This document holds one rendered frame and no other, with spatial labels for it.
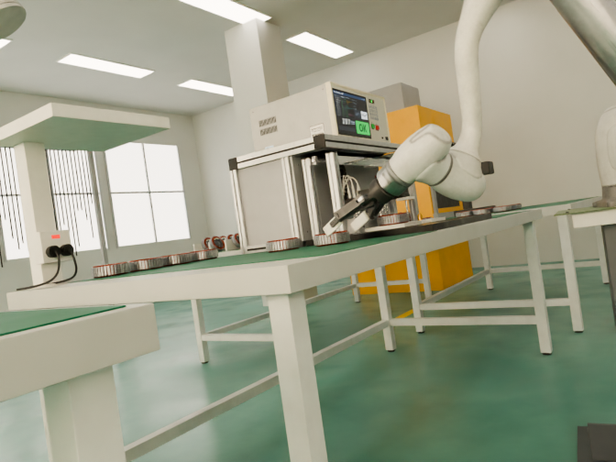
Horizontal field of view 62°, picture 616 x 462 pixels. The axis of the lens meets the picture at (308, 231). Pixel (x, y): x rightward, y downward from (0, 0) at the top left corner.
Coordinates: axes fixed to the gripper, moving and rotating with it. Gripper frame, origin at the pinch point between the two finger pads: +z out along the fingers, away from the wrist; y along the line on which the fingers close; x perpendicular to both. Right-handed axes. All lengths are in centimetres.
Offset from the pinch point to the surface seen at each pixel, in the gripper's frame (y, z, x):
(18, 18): 53, 24, -106
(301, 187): -14.8, 14.6, -27.2
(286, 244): 5.7, 16.9, -6.8
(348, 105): -37, -8, -47
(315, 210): -13.0, 13.3, -16.1
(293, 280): 59, -24, 23
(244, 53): -303, 177, -351
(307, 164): -12.8, 5.8, -30.3
